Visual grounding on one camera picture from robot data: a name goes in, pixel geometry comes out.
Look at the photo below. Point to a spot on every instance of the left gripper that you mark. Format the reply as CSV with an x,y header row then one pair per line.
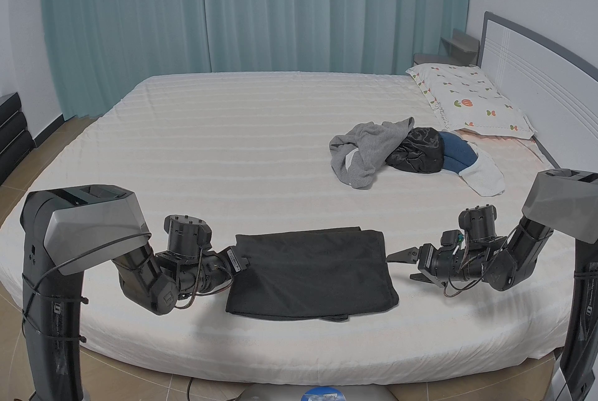
x,y
230,266

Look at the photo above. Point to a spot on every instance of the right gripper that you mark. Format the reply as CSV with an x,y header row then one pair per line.
x,y
434,266

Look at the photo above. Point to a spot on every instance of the black T-shirt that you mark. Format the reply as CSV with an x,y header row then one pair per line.
x,y
313,273

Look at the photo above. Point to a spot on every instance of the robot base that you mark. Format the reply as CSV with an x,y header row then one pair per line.
x,y
317,393

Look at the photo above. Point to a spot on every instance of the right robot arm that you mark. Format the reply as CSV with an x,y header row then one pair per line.
x,y
537,240

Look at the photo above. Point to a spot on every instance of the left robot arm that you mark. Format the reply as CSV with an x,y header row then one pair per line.
x,y
93,259

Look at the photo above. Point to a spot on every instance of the bed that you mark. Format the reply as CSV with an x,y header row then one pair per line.
x,y
233,133

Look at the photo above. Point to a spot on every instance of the black shiny garment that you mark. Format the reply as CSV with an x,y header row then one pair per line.
x,y
418,151

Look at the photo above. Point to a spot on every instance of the white garment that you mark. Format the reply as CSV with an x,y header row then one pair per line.
x,y
483,175

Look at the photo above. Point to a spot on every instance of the dark blue garment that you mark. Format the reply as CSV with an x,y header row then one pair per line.
x,y
460,154

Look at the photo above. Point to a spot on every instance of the grey garment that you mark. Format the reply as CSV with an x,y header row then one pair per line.
x,y
369,147

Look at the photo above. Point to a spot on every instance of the white printed pillow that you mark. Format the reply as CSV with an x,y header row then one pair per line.
x,y
472,98

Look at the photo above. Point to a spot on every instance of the grey bedside table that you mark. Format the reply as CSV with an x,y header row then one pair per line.
x,y
451,49

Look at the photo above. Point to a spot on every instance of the black chest of drawers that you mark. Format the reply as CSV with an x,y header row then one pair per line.
x,y
14,133

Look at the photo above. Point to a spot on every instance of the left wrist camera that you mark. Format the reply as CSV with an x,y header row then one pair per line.
x,y
244,261

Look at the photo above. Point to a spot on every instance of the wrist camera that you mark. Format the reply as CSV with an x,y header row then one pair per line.
x,y
451,239
244,261

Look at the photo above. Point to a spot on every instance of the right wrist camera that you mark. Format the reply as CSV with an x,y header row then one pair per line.
x,y
451,239

